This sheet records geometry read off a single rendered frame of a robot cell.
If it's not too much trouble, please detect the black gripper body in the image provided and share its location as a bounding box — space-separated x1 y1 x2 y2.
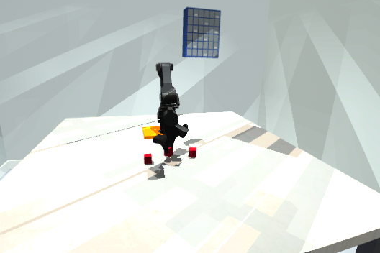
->
153 120 176 145

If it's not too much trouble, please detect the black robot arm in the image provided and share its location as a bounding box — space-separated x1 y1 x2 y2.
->
156 62 189 138

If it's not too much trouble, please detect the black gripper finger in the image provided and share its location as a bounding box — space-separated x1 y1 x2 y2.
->
161 140 172 154
169 135 178 147

